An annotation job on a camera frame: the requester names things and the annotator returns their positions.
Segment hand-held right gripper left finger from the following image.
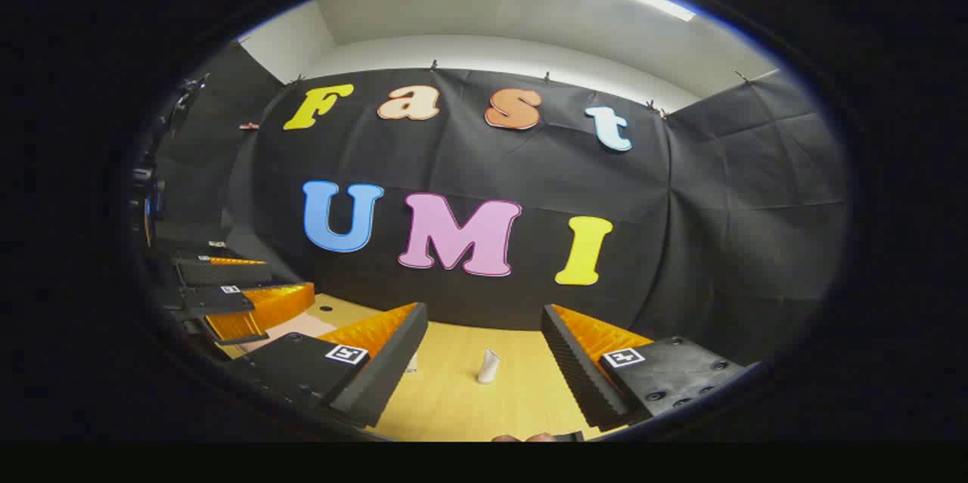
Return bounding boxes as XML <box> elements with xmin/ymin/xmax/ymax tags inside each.
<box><xmin>227</xmin><ymin>302</ymin><xmax>429</xmax><ymax>428</ymax></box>

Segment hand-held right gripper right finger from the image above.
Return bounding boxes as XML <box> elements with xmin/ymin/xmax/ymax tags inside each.
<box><xmin>541</xmin><ymin>304</ymin><xmax>759</xmax><ymax>431</ymax></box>

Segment black backdrop cloth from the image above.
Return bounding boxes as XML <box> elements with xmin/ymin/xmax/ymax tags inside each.
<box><xmin>151</xmin><ymin>41</ymin><xmax>852</xmax><ymax>367</ymax></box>

